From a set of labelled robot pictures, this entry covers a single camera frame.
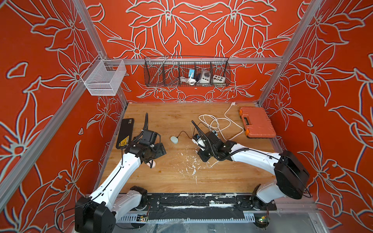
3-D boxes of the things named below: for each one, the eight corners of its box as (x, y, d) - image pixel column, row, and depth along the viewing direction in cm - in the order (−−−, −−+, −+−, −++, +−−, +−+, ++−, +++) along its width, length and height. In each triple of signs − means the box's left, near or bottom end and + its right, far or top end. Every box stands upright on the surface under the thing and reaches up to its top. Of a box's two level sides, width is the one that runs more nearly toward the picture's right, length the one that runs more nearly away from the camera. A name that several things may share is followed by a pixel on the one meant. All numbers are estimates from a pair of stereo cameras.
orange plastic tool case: (247, 138, 99) (249, 134, 95) (238, 111, 115) (240, 107, 111) (274, 138, 99) (278, 134, 95) (261, 111, 115) (264, 106, 111)
